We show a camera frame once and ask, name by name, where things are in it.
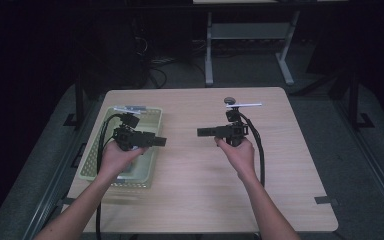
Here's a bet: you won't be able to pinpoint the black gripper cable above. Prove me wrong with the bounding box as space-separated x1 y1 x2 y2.
94 112 130 240
237 111 267 188

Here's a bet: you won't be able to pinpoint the grey tape strip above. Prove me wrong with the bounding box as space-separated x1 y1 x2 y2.
57 197 78 207
314 196 340 206

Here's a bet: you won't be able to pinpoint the pale green plastic basket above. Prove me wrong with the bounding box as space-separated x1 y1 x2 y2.
78 105 164 190

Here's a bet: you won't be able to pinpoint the grey metal desk frame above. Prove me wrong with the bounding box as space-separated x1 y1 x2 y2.
204 9 302 87

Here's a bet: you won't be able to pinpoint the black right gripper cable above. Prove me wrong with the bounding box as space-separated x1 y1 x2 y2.
237 111 267 188

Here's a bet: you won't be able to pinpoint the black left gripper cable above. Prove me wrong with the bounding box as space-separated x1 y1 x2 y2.
94 112 130 240

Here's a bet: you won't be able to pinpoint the black floor cables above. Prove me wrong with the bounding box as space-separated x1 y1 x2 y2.
133 35 208 90

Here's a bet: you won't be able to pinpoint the person's right hand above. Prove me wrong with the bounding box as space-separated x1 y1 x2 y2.
214 136 258 184

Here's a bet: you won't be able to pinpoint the person's left hand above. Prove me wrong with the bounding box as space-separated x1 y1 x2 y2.
97 139 148 183

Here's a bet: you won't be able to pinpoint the black metal stand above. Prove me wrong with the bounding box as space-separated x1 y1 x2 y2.
63 75 86 130
347 71 376 132

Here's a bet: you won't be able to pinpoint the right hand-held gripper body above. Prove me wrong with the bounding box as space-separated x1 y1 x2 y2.
214 102 263 148

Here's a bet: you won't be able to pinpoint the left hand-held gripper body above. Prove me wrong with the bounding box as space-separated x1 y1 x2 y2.
112 105 157 152

